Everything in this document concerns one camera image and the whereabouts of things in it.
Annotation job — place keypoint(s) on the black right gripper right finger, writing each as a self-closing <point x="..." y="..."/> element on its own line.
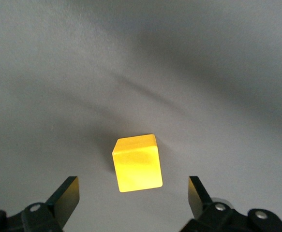
<point x="197" y="198"/>

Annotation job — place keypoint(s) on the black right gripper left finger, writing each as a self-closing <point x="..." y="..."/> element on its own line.
<point x="65" y="200"/>

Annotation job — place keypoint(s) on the yellow cube block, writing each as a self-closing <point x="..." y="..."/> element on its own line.
<point x="137" y="166"/>

